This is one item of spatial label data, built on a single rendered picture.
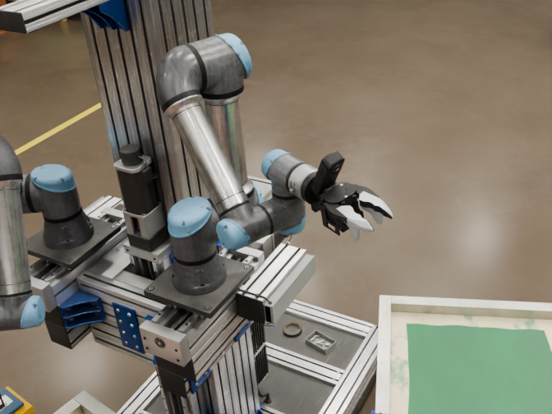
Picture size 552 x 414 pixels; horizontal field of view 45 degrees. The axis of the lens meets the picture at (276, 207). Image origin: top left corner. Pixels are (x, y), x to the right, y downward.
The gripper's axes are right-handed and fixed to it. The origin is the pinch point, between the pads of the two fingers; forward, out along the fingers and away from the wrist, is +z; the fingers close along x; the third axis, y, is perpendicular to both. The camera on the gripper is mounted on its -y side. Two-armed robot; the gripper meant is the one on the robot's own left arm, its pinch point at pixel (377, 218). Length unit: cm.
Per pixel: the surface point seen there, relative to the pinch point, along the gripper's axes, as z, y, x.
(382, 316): -33, 73, -25
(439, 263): -122, 189, -145
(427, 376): -10, 76, -20
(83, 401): -62, 61, 60
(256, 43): -520, 209, -290
